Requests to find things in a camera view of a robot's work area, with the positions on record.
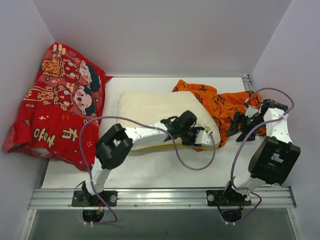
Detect orange black patterned pillowcase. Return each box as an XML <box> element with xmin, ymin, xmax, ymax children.
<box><xmin>172</xmin><ymin>79</ymin><xmax>254</xmax><ymax>148</ymax></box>

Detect cream textured pillow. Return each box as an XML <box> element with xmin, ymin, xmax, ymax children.
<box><xmin>117</xmin><ymin>91</ymin><xmax>221</xmax><ymax>147</ymax></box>

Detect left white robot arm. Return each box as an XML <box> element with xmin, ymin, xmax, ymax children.
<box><xmin>82</xmin><ymin>110</ymin><xmax>211</xmax><ymax>206</ymax></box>

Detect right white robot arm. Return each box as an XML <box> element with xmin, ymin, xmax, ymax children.
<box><xmin>221</xmin><ymin>99</ymin><xmax>301</xmax><ymax>205</ymax></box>

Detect red cartoon patterned pillow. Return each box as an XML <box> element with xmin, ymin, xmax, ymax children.
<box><xmin>3</xmin><ymin>43</ymin><xmax>111</xmax><ymax>171</ymax></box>

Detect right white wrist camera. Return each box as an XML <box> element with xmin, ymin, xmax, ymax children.
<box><xmin>244</xmin><ymin>103</ymin><xmax>261</xmax><ymax>118</ymax></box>

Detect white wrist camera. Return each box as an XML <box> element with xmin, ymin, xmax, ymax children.
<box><xmin>194</xmin><ymin>130</ymin><xmax>215</xmax><ymax>147</ymax></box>
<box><xmin>244</xmin><ymin>103</ymin><xmax>261</xmax><ymax>118</ymax></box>

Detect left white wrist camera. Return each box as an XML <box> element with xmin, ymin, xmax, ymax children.
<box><xmin>194</xmin><ymin>130</ymin><xmax>215</xmax><ymax>147</ymax></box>

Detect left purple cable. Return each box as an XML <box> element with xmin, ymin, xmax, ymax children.
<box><xmin>79</xmin><ymin>115</ymin><xmax>216</xmax><ymax>224</ymax></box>

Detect purple cable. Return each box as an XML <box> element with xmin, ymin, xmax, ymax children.
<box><xmin>79</xmin><ymin>115</ymin><xmax>216</xmax><ymax>224</ymax></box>
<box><xmin>221</xmin><ymin>87</ymin><xmax>295</xmax><ymax>224</ymax></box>

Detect aluminium side rail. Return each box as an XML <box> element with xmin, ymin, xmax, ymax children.
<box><xmin>241</xmin><ymin>74</ymin><xmax>252</xmax><ymax>92</ymax></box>

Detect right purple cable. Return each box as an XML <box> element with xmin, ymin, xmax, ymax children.
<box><xmin>221</xmin><ymin>87</ymin><xmax>295</xmax><ymax>224</ymax></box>

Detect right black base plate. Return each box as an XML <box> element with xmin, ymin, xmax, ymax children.
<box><xmin>206</xmin><ymin>189</ymin><xmax>252</xmax><ymax>207</ymax></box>

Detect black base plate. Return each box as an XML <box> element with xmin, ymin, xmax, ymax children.
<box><xmin>206</xmin><ymin>189</ymin><xmax>252</xmax><ymax>207</ymax></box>
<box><xmin>71</xmin><ymin>190</ymin><xmax>118</xmax><ymax>207</ymax></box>

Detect aluminium front rail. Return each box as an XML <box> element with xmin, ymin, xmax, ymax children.
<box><xmin>28</xmin><ymin>186</ymin><xmax>296</xmax><ymax>210</ymax></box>

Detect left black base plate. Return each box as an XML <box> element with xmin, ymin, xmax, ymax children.
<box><xmin>71</xmin><ymin>190</ymin><xmax>118</xmax><ymax>207</ymax></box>

